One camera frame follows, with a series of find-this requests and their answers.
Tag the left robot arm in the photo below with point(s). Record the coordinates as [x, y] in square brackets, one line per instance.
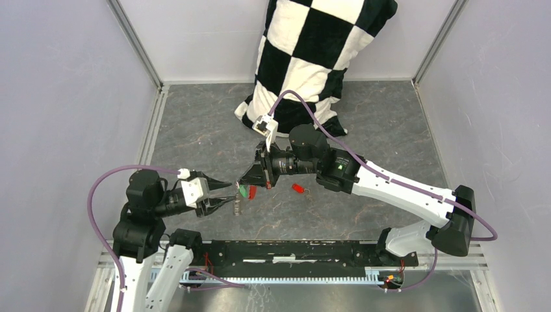
[137, 236]

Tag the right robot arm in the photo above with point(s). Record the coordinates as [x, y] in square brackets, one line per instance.
[446, 221]

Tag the black white checkered pillow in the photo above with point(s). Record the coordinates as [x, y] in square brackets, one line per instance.
[305, 50]

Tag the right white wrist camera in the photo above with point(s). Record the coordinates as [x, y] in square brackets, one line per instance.
[267, 126]

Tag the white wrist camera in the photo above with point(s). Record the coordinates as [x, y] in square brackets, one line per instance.
[267, 126]
[194, 186]

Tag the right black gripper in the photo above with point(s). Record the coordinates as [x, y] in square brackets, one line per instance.
[256, 175]

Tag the key with green tag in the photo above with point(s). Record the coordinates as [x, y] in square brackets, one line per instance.
[244, 191]

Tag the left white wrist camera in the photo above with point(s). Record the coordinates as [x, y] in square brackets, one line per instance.
[194, 186]

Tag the white slotted cable duct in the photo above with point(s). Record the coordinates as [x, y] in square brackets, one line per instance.
[370, 278]

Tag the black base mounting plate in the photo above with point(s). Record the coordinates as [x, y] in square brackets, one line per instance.
[296, 258]

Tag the metal key holder red handle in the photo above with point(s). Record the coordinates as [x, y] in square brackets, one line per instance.
[239, 200]

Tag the key with red tag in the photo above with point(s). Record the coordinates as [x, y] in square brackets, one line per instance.
[301, 190]

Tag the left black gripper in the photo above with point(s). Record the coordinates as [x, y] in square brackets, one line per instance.
[211, 204]

